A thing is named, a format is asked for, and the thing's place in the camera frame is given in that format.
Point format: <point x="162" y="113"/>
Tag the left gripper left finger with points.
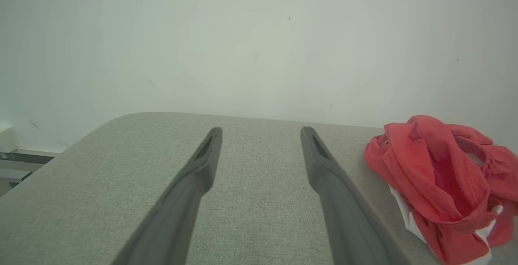
<point x="174" y="224"/>

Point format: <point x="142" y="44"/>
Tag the white wall baseboard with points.
<point x="38" y="152"/>

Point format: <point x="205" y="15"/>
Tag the red basketball jersey white lining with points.
<point x="417" y="164"/>

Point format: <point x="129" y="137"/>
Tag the small white box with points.
<point x="8" y="140"/>

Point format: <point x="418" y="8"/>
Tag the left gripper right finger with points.
<point x="348" y="224"/>

